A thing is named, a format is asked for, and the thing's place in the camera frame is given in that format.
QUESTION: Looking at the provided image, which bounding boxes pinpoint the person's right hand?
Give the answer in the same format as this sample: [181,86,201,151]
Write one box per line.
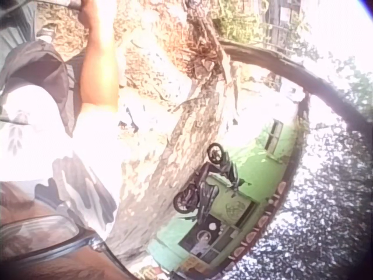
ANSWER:
[76,0,96,18]

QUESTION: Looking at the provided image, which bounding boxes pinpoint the pile of dry branches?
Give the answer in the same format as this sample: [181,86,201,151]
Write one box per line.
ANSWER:
[180,0,235,84]

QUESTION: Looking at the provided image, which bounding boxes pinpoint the green bush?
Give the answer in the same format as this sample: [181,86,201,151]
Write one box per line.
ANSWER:
[212,0,270,45]

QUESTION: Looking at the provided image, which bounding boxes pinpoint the wooden fence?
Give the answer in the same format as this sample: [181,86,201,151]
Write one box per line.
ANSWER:
[262,0,307,51]

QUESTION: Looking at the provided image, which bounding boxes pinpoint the dark parked motorcycle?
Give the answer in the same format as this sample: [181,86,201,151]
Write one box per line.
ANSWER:
[173,142,252,215]

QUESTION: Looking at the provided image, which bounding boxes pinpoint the green building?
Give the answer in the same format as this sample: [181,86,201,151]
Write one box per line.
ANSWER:
[139,96,310,280]

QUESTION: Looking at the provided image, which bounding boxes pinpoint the tree crown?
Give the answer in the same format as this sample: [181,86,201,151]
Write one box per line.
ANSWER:
[233,43,373,280]

